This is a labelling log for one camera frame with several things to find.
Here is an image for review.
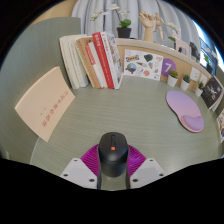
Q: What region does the purple round sticker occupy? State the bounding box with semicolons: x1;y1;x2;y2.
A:
160;58;178;78

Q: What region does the black cover book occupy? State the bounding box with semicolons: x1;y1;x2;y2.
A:
200;76;224;110

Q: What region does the grey curtain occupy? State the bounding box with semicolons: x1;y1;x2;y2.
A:
70;0;201;51

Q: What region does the white book with red spine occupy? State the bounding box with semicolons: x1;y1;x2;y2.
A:
84;43;108;89

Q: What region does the colourful picture sheet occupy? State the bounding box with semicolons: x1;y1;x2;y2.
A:
216;108;224;144

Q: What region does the white sticker sheet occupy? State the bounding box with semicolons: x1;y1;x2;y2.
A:
123;49;164;81

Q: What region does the beige booklet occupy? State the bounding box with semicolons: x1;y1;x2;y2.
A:
14;65;76;143

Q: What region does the brown kraft book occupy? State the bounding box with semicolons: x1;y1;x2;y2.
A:
75;36;101;90

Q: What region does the wooden mannequin figure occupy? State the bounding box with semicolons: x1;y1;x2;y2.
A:
152;11;166;42

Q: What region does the black horse figure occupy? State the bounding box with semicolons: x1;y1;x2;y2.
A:
189;41;201;63

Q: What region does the window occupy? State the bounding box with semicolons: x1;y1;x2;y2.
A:
189;14;224;71

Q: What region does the black computer mouse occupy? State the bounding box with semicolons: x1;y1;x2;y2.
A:
97;131;130;177

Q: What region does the white orchid in black pot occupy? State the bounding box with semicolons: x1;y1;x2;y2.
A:
89;3;133;39
201;53;214;76

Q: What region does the wooden hand model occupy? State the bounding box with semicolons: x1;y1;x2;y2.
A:
138;10;156;43

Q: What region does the wooden desk back shelf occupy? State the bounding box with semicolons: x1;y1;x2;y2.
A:
114;37;224;104

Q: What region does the purple mouse pad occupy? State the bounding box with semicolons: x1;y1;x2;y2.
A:
165;90;205;133

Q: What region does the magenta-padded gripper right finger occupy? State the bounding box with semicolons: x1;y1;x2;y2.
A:
125;145;166;190

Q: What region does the grey-green desk partition panel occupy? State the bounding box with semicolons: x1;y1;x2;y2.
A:
0;16;82;161

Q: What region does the white wall socket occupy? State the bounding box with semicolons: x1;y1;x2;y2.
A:
189;66;201;82
199;73;209;87

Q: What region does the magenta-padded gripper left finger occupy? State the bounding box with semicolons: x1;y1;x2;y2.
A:
59;145;103;190

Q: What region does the pink horse figure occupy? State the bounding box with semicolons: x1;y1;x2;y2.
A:
171;33;190;58

